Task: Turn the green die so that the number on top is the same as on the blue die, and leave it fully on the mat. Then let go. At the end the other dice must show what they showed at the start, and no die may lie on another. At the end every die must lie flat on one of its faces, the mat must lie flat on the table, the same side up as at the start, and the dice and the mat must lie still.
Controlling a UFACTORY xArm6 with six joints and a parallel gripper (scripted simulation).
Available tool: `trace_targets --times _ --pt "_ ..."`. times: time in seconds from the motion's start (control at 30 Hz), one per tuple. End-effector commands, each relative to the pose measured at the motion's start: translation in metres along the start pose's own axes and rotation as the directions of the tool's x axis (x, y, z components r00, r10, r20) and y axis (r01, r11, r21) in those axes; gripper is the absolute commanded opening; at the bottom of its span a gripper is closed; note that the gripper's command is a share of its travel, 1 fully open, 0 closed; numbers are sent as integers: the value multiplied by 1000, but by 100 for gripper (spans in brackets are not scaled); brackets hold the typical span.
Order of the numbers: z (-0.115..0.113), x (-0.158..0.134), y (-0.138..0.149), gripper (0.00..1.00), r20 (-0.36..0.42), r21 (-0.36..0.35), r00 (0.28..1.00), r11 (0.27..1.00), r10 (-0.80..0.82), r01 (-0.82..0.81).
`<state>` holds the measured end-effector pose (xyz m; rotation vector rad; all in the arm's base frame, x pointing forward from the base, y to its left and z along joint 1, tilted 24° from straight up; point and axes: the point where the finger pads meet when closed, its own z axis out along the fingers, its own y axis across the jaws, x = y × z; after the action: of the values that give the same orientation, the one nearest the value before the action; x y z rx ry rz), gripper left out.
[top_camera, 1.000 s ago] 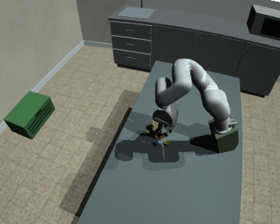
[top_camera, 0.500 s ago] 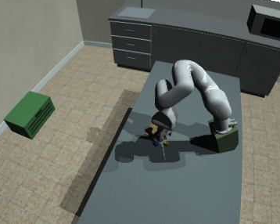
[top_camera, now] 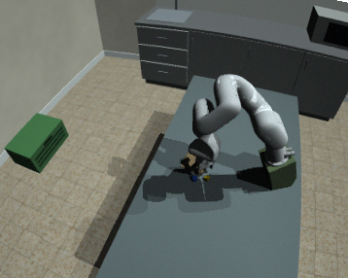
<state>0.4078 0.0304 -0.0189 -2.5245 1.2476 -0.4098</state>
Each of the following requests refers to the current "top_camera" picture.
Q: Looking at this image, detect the tan square mat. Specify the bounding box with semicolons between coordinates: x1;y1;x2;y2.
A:
181;153;205;174

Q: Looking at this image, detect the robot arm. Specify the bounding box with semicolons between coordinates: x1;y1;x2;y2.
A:
189;74;295;166

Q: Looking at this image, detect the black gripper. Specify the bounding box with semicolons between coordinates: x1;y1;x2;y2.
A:
191;157;215;175

